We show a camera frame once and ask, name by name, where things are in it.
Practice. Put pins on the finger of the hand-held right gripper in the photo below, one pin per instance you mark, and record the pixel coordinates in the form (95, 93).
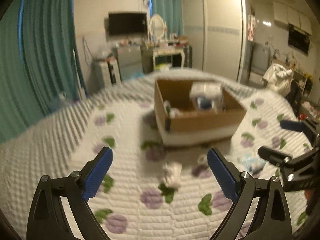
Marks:
(291, 125)
(272, 155)

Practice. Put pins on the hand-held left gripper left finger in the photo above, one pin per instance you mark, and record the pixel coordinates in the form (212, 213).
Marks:
(98, 172)

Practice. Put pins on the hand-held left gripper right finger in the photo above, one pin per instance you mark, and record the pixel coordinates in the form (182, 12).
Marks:
(221, 173)

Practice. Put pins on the light blue soft cloth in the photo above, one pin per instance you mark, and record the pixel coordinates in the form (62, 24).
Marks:
(251, 164)

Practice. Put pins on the white sock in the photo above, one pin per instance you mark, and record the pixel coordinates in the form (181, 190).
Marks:
(172, 175)

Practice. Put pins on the brown cardboard box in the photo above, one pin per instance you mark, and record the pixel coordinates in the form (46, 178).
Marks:
(200, 127)

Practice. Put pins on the small white cloth scrap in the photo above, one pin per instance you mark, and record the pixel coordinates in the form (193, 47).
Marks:
(201, 158)

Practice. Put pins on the black chair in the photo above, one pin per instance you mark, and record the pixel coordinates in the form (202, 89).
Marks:
(295, 97)

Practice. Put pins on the floral quilted bedspread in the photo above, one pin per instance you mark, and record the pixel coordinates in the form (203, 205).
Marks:
(125, 155)

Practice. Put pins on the white garment on chair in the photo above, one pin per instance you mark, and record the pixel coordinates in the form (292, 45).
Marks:
(278, 77)

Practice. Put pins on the blue bundle in box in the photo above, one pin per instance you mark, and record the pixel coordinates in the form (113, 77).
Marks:
(203, 103)

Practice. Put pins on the white washing machine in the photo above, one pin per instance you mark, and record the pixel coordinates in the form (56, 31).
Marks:
(261, 56)

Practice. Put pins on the white item in box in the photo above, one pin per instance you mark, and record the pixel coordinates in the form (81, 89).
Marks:
(172, 110)

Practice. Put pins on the clear plastic wrapped package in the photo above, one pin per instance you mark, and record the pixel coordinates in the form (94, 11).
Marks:
(206, 90)

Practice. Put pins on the black range hood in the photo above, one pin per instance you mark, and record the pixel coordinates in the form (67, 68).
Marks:
(298, 38)

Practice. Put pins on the small white appliance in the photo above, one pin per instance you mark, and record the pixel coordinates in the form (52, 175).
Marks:
(106, 73)

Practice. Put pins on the red hanging decoration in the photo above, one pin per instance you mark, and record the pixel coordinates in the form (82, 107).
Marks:
(251, 28)

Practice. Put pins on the grey cabinet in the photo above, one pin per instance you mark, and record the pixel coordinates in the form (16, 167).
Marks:
(128, 60)

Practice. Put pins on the white sliding wardrobe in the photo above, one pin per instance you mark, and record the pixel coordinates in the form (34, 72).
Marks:
(215, 32)

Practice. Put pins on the clear plastic bag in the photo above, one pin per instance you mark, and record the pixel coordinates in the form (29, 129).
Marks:
(103, 52)

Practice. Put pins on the wide teal curtain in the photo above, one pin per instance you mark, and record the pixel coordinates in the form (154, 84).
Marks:
(42, 55)

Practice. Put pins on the white dressing table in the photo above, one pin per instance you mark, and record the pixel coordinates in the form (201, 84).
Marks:
(166, 52)

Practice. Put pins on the black television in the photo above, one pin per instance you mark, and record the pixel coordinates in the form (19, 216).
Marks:
(127, 23)

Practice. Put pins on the oval white vanity mirror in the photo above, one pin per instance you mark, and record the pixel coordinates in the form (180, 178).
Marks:
(157, 25)

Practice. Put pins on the narrow teal curtain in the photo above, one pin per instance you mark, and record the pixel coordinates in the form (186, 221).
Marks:
(166, 5)

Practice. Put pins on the white wall cabinets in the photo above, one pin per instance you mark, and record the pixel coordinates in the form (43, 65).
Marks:
(291, 15)

